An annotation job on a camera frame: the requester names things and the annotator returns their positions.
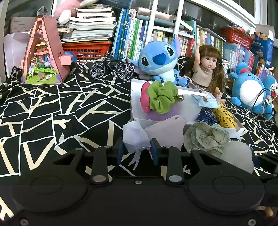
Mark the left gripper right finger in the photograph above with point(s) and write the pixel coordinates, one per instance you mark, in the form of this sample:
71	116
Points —
170	157

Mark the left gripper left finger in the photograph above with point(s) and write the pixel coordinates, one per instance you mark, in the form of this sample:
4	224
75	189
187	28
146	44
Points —
103	157

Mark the white organza bow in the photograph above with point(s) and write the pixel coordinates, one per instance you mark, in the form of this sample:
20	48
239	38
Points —
135	140

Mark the gold sequin bow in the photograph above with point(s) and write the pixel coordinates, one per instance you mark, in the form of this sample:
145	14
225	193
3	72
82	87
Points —
224	117

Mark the white fluffy pompom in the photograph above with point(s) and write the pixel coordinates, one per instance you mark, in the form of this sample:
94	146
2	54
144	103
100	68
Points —
238	154

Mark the pale floral green scrunchie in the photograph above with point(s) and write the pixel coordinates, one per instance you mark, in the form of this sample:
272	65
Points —
211	139

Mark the white shallow box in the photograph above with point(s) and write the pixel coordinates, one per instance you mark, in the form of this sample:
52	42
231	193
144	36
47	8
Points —
188	109

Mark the navy floral fabric scrunchie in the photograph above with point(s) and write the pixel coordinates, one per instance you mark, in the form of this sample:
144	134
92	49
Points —
206	115

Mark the small gold bell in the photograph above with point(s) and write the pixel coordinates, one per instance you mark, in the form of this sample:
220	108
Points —
180	98

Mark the light blue fabric piece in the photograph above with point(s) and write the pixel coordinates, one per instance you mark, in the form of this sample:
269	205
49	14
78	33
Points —
206	99

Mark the black white patterned cloth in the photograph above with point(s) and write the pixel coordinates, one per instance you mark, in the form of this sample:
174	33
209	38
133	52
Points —
48	137

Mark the blue round plush white belly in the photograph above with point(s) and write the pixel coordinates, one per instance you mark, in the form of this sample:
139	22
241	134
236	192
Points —
249	92

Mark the Doraemon plush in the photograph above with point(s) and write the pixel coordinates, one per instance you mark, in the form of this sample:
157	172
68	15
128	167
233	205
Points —
270	83

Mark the miniature black bicycle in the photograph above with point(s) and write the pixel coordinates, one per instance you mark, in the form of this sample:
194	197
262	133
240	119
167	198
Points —
109	64

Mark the brown haired baby doll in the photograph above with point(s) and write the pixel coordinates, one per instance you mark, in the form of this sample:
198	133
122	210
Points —
206	71

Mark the blue Stitch plush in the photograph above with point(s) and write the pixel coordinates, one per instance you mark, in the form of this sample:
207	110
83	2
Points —
158	60

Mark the orange plastic crate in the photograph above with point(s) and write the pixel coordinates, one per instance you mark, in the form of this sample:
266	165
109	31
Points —
87	51

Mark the pink triangular dollhouse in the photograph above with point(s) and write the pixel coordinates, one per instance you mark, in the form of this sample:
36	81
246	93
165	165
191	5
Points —
45	62

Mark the row of upright books right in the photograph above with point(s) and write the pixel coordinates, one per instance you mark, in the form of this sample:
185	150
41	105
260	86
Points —
232	54

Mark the row of upright books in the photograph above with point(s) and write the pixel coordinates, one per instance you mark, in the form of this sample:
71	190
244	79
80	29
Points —
232	54
130	33

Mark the blue cardboard box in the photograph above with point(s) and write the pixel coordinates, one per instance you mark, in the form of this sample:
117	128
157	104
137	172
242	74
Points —
262	46

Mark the row of upright books left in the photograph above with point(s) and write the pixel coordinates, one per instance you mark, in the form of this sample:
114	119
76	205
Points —
130	33

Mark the stack of white books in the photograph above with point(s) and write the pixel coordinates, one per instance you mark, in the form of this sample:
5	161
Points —
96	23

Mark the red plastic basket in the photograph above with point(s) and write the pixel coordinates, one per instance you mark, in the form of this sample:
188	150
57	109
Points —
234	35

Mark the pink white plush toy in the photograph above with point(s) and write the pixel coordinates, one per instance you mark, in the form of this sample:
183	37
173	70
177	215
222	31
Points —
69	9

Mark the white ladder frame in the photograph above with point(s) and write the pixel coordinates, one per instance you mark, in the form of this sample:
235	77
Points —
167	23

